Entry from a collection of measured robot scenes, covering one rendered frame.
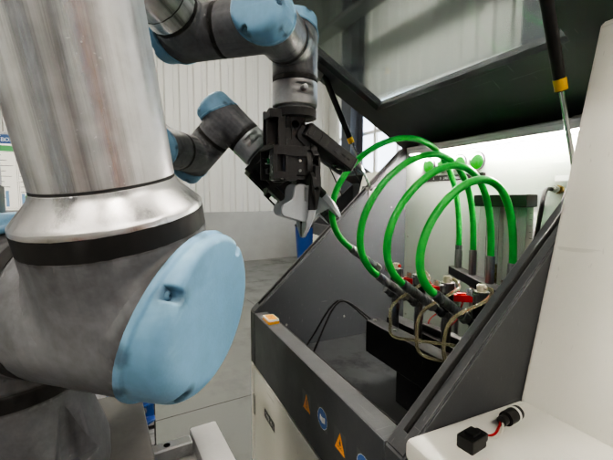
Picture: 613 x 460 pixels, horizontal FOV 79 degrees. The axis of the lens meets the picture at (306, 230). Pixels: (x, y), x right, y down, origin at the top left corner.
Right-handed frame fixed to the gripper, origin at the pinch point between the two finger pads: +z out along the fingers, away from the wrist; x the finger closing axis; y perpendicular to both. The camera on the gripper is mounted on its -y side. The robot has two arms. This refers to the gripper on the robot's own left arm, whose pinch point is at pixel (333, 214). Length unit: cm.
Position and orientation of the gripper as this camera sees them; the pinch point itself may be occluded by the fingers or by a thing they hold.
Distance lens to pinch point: 80.0
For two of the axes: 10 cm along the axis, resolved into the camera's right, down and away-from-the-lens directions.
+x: 2.1, -1.4, -9.7
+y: -6.8, 6.9, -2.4
